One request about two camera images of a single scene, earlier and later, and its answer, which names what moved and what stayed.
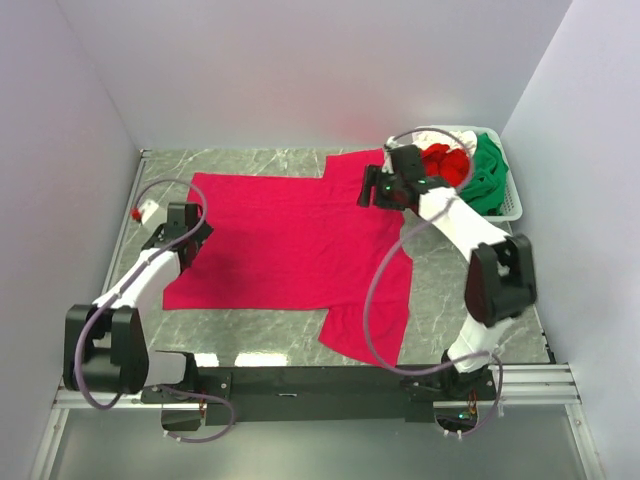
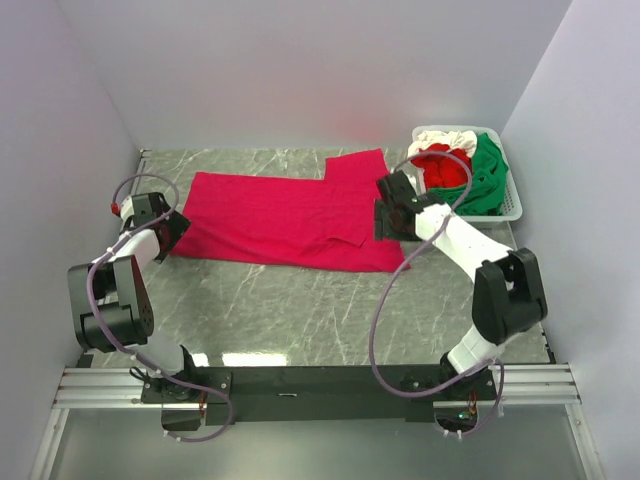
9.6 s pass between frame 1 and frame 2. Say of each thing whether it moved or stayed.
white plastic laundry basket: stayed
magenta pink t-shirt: moved
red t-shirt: stayed
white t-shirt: stayed
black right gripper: moved
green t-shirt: stayed
